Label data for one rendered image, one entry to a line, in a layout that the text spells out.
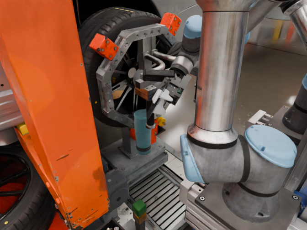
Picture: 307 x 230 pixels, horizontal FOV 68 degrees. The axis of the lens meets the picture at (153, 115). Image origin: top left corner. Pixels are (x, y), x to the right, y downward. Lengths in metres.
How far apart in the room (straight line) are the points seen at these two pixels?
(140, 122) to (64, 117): 0.56
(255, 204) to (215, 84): 0.34
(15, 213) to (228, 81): 1.01
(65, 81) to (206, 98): 0.35
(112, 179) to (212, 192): 0.69
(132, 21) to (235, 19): 0.77
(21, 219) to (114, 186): 0.43
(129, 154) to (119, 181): 0.41
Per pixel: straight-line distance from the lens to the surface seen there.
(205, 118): 0.49
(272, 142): 0.58
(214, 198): 0.72
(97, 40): 1.03
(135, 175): 1.64
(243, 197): 0.66
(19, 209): 1.19
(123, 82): 1.25
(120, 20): 1.14
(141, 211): 0.88
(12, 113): 1.20
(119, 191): 1.27
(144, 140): 1.21
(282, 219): 0.74
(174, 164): 1.80
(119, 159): 1.64
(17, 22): 0.55
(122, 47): 1.06
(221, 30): 0.45
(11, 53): 0.56
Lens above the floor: 1.39
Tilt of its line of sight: 34 degrees down
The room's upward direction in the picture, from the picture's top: straight up
